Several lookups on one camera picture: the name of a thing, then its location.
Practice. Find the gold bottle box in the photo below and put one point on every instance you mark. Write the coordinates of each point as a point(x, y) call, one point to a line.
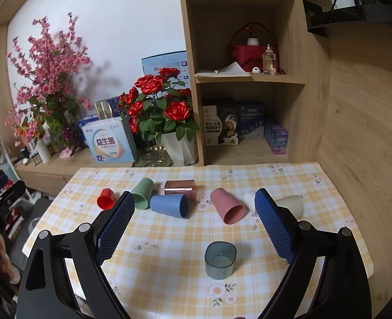
point(103, 109)

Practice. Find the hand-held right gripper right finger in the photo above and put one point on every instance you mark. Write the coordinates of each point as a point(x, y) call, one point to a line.
point(274, 229)

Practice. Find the small white jar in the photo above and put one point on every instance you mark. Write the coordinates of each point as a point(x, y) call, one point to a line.
point(252, 41)

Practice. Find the pink cup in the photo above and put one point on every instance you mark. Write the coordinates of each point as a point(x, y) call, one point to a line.
point(227, 207)

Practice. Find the dark blue box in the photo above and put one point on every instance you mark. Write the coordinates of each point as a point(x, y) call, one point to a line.
point(251, 119)

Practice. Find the white cup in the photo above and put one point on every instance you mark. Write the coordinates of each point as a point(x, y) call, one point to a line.
point(249, 199)

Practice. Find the black snack box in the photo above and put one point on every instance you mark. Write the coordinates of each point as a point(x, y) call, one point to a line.
point(219, 123)

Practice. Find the black stand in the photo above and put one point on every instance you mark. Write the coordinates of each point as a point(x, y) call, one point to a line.
point(352, 15)

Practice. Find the low wooden cabinet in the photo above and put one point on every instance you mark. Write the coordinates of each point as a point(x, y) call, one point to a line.
point(43, 174)

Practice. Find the red cup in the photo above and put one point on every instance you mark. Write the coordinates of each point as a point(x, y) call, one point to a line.
point(105, 199)

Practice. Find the light blue carton box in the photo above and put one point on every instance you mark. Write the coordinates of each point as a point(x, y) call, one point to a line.
point(107, 139)

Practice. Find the golden glass dish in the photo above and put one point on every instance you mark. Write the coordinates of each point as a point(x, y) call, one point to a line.
point(152, 158)

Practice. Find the green cup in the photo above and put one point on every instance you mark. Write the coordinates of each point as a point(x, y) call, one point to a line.
point(142, 191)

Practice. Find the blue cup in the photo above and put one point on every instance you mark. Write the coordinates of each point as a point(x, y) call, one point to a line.
point(169, 205)

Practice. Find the red artificial rose bouquet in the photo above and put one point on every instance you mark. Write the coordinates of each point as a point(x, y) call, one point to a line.
point(162, 106)

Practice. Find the clear perfume bottle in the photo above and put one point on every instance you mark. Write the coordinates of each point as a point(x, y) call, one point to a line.
point(269, 61)

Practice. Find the white plastic bottle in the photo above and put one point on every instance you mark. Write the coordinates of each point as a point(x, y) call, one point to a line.
point(43, 152)

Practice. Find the open paper notebook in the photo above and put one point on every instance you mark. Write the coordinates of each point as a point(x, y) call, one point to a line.
point(225, 72)

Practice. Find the blue and white box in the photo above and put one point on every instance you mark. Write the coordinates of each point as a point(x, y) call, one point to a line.
point(162, 61)

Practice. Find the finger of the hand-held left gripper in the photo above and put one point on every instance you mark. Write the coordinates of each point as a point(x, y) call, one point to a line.
point(3, 199)

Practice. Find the red gift basket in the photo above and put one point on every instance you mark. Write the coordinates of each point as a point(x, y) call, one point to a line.
point(252, 55)

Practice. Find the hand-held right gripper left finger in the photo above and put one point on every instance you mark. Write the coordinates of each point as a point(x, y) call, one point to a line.
point(114, 226)

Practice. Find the white faceted flower pot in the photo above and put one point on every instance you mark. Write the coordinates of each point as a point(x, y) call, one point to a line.
point(179, 149)

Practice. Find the wooden shelf unit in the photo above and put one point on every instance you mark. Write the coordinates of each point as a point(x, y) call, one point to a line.
point(290, 113)

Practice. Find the purple box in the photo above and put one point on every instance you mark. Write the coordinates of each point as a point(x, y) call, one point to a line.
point(276, 137)

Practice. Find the small white round gadget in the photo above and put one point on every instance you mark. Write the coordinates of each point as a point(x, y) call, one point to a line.
point(256, 70)

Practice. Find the cream cup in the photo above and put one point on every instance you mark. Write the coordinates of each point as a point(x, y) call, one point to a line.
point(290, 205)

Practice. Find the teal translucent cup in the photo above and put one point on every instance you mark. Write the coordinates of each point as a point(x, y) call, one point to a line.
point(219, 262)

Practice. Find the brown translucent cup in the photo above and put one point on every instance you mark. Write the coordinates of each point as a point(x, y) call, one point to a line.
point(180, 188)

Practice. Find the pink artificial blossom branches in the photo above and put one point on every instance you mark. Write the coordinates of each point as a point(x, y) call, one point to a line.
point(49, 73)

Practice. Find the yellow checked tablecloth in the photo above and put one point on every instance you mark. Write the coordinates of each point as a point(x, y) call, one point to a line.
point(169, 236)

